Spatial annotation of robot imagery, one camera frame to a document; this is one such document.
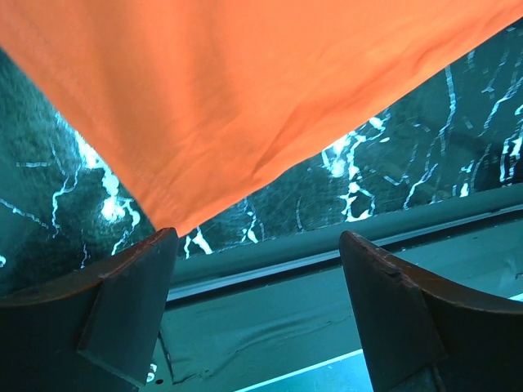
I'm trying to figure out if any black marble pattern mat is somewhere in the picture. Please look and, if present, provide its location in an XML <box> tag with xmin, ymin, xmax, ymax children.
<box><xmin>1</xmin><ymin>21</ymin><xmax>522</xmax><ymax>297</ymax></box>

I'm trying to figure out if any orange t shirt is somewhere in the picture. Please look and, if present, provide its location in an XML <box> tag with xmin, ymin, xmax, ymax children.
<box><xmin>1</xmin><ymin>1</ymin><xmax>522</xmax><ymax>234</ymax></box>

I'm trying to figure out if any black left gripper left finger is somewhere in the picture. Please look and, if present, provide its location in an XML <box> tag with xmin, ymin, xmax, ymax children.
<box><xmin>1</xmin><ymin>228</ymin><xmax>179</xmax><ymax>391</ymax></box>

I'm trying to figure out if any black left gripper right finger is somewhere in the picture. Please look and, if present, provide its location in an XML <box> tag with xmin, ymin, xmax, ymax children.
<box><xmin>339</xmin><ymin>231</ymin><xmax>522</xmax><ymax>391</ymax></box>

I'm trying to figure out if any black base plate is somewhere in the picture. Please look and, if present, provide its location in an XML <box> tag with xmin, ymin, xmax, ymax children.
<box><xmin>148</xmin><ymin>186</ymin><xmax>522</xmax><ymax>391</ymax></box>

